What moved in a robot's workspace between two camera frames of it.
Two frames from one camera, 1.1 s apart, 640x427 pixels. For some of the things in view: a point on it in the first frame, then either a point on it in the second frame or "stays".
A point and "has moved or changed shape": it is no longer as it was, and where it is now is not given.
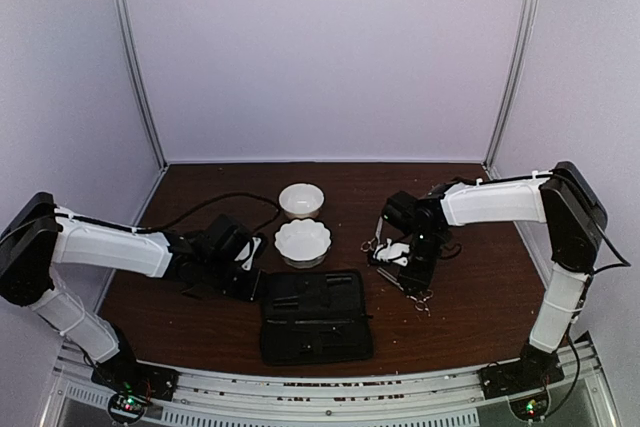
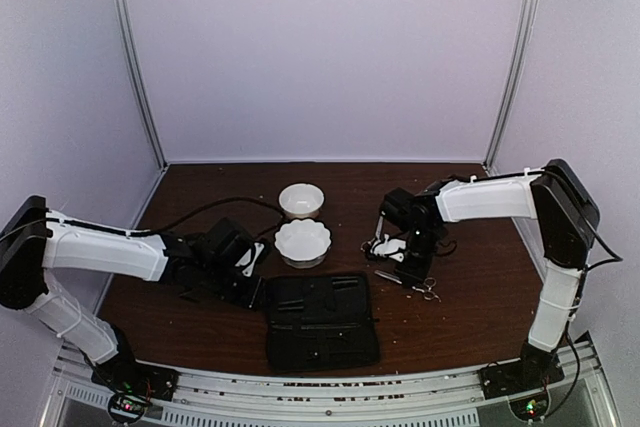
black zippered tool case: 314,316 stays
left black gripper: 249,292 stays
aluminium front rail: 340,396 stays
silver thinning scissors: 420,305 has moved or changed shape
